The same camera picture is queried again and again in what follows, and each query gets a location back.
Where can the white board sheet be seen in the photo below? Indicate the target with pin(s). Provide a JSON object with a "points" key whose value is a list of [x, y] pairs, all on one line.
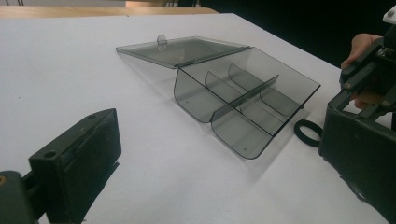
{"points": [[93, 62]]}

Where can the wooden table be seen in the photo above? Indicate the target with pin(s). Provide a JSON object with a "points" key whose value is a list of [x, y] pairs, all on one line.
{"points": [[93, 11]]}

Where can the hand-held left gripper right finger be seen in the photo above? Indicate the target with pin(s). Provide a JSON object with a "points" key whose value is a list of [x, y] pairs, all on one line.
{"points": [[361, 155]]}

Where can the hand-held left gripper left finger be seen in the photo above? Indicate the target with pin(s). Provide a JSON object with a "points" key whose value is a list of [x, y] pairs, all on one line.
{"points": [[81, 161]]}

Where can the clear grey compartment box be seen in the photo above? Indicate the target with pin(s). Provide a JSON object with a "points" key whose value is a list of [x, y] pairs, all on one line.
{"points": [[236, 133]]}

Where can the dark curtain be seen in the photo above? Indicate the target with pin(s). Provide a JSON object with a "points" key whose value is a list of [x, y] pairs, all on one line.
{"points": [[295, 25]]}

